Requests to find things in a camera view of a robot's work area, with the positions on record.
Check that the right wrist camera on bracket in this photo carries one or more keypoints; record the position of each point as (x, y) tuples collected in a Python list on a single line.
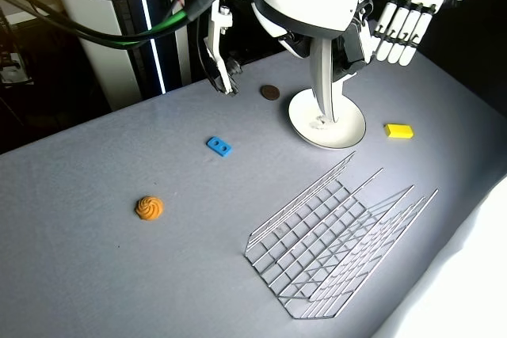
[(217, 29)]

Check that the blue block with two holes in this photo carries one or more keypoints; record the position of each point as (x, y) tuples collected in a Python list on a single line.
[(219, 147)]

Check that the white plate with plain underside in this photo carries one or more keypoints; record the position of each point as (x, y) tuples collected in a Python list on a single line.
[(348, 124)]

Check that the yellow rectangular block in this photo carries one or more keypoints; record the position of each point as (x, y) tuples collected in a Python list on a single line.
[(398, 131)]

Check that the brown round disc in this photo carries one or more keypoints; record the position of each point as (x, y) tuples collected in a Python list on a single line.
[(270, 92)]

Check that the orange swirl cookie toy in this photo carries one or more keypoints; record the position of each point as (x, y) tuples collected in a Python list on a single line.
[(149, 208)]

